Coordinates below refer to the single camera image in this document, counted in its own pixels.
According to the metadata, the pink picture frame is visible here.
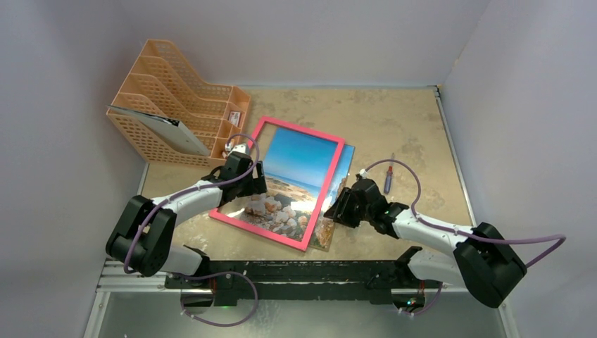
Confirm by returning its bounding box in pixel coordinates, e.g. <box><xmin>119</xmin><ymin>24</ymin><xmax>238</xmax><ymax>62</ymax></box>
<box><xmin>209</xmin><ymin>117</ymin><xmax>345</xmax><ymax>251</ymax></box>

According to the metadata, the blue red screwdriver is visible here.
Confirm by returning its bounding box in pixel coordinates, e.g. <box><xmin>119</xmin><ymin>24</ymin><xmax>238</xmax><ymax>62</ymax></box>
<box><xmin>383</xmin><ymin>161</ymin><xmax>393</xmax><ymax>195</ymax></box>

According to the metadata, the beach landscape photo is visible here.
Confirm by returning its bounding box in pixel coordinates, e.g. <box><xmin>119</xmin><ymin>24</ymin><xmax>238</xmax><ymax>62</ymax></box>
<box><xmin>230</xmin><ymin>124</ymin><xmax>337</xmax><ymax>242</ymax></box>

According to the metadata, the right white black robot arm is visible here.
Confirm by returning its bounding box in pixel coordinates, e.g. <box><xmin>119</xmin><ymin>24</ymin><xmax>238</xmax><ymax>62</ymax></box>
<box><xmin>323</xmin><ymin>179</ymin><xmax>527</xmax><ymax>308</ymax></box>

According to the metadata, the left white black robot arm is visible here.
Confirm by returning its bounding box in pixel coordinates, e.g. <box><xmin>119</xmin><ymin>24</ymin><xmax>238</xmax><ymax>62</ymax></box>
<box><xmin>106</xmin><ymin>151</ymin><xmax>267</xmax><ymax>288</ymax></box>

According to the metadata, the red white small box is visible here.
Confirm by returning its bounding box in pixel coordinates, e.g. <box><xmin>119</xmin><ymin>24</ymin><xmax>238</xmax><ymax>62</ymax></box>
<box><xmin>228</xmin><ymin>111</ymin><xmax>242</xmax><ymax>127</ymax></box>

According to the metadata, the grey folder in organizer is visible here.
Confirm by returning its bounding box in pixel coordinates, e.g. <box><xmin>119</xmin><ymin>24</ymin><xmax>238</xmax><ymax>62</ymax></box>
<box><xmin>108</xmin><ymin>105</ymin><xmax>210</xmax><ymax>156</ymax></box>

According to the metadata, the orange plastic file organizer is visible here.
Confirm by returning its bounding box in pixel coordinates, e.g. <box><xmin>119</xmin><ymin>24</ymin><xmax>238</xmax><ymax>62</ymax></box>
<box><xmin>106</xmin><ymin>39</ymin><xmax>251</xmax><ymax>168</ymax></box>

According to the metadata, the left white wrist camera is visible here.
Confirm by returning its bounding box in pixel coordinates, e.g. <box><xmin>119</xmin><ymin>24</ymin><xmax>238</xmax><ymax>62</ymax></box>
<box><xmin>222</xmin><ymin>142</ymin><xmax>250</xmax><ymax>158</ymax></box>

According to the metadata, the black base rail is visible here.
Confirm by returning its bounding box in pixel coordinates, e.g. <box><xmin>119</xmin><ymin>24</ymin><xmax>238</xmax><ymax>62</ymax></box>
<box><xmin>165</xmin><ymin>260</ymin><xmax>439</xmax><ymax>306</ymax></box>

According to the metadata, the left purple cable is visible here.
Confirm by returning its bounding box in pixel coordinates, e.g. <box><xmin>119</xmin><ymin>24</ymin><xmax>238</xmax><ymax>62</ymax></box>
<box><xmin>122</xmin><ymin>133</ymin><xmax>261</xmax><ymax>327</ymax></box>

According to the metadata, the purple cable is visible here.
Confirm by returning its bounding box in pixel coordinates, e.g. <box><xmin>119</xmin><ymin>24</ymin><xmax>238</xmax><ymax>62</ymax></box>
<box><xmin>122</xmin><ymin>133</ymin><xmax>261</xmax><ymax>327</ymax></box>
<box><xmin>359</xmin><ymin>158</ymin><xmax>567</xmax><ymax>317</ymax></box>

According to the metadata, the aluminium extrusion rail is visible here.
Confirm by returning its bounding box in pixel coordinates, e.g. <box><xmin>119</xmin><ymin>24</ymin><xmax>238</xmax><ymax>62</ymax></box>
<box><xmin>96</xmin><ymin>259</ymin><xmax>166</xmax><ymax>292</ymax></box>

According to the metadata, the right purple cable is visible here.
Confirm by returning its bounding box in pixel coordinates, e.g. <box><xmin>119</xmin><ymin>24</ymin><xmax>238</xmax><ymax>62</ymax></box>
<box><xmin>359</xmin><ymin>158</ymin><xmax>567</xmax><ymax>317</ymax></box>

